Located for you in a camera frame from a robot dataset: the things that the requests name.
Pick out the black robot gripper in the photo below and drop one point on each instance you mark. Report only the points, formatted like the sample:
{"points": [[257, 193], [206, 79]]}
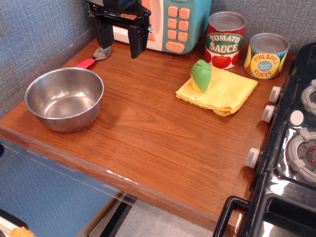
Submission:
{"points": [[127, 14]]}

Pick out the green yellow toy corn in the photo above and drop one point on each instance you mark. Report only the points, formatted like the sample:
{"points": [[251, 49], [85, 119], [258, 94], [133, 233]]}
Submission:
{"points": [[200, 76]]}

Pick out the yellow folded napkin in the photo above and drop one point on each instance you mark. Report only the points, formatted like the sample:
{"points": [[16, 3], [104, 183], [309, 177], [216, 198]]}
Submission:
{"points": [[226, 94]]}

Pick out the teal toy microwave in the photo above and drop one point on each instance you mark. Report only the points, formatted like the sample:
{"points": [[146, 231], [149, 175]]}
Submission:
{"points": [[177, 25]]}

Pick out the stainless steel bowl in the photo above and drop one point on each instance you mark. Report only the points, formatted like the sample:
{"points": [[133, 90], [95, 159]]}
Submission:
{"points": [[66, 100]]}

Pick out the tomato sauce can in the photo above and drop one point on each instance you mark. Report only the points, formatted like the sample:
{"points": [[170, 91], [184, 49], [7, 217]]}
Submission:
{"points": [[224, 37]]}

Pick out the pineapple slices can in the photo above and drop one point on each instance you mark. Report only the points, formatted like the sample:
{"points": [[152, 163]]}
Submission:
{"points": [[266, 55]]}

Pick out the orange plush object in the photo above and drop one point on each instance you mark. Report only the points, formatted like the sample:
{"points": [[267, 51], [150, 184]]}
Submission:
{"points": [[21, 232]]}

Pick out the black toy stove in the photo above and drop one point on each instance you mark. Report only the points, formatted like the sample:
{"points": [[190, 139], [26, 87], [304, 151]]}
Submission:
{"points": [[282, 199]]}

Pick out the red handled metal spoon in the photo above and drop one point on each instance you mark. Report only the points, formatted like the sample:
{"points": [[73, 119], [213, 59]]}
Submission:
{"points": [[98, 55]]}

